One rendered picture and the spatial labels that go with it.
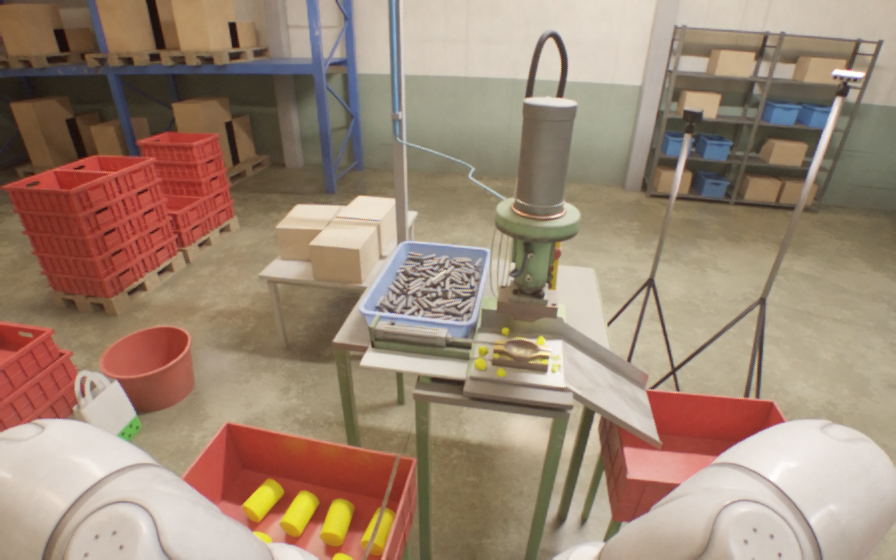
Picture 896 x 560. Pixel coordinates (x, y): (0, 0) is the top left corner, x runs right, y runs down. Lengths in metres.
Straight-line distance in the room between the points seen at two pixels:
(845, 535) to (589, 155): 6.18
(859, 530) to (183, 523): 0.57
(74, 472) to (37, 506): 0.03
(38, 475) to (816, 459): 0.71
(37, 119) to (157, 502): 8.14
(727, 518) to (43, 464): 0.58
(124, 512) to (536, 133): 0.95
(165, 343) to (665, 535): 3.02
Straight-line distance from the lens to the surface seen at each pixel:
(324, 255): 2.68
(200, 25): 6.34
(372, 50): 6.65
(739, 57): 6.33
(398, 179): 2.71
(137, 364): 3.27
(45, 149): 8.57
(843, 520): 0.54
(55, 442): 0.57
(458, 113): 6.46
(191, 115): 6.64
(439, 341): 1.39
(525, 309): 1.26
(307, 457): 1.50
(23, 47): 8.24
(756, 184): 6.77
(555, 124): 1.07
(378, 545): 1.39
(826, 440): 0.58
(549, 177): 1.10
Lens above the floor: 1.89
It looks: 30 degrees down
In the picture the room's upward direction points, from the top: 1 degrees clockwise
